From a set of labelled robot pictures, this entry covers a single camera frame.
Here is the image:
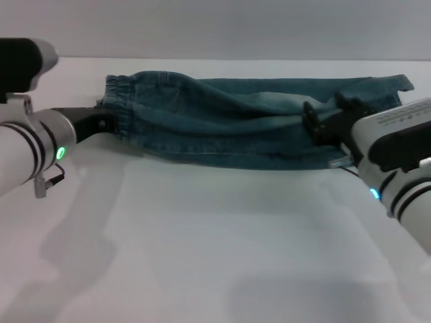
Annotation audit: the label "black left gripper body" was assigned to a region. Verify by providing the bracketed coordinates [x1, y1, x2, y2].
[49, 106, 116, 145]

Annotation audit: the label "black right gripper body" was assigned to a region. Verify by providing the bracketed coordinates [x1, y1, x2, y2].
[321, 106, 365, 159]

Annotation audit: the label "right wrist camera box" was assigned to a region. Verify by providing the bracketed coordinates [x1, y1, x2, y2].
[346, 97, 431, 173]

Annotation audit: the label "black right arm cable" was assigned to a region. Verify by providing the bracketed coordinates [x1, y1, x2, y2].
[327, 155, 360, 176]

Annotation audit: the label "blue denim shorts with embroidery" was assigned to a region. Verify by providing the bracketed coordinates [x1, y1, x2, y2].
[96, 69, 416, 172]

